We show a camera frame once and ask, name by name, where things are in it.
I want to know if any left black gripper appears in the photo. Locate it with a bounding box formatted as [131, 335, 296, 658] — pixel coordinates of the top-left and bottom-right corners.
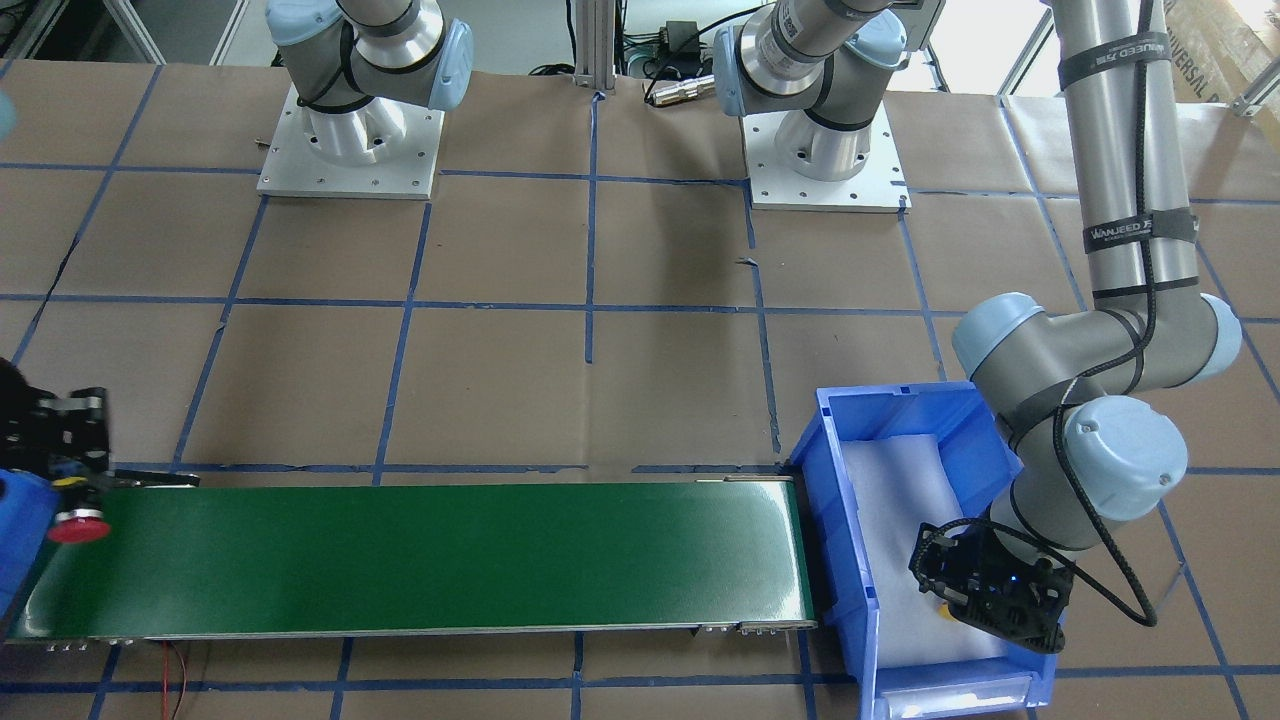
[908, 523, 1074, 653]

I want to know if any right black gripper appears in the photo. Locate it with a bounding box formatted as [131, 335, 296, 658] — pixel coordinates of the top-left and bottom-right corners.
[1, 357, 111, 480]

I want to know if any red mushroom push button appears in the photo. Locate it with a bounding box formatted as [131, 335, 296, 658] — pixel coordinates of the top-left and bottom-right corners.
[46, 474, 111, 544]

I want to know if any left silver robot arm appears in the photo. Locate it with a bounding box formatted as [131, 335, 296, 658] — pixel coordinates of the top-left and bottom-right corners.
[908, 1, 1243, 655]

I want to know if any blue plastic bin with foam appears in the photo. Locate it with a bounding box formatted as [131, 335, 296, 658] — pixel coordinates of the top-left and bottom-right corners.
[790, 382, 1057, 719]

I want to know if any green conveyor belt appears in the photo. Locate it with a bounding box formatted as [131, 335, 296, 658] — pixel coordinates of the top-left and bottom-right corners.
[6, 480, 818, 643]

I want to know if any silver cylindrical connector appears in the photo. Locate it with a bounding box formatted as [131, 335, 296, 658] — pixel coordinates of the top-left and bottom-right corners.
[646, 76, 716, 108]

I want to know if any cardboard box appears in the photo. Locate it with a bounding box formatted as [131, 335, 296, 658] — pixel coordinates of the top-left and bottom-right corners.
[1164, 1, 1279, 104]

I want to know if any black power adapter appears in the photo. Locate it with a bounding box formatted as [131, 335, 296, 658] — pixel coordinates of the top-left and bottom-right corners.
[646, 20, 708, 81]

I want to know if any red thin wire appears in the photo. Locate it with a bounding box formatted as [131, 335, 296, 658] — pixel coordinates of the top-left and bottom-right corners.
[160, 642, 189, 720]

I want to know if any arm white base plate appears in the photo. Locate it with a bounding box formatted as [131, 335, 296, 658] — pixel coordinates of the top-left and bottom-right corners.
[741, 106, 913, 213]
[257, 88, 445, 200]

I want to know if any aluminium frame post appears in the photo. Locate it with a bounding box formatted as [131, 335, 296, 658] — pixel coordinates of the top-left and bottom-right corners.
[571, 0, 620, 95]

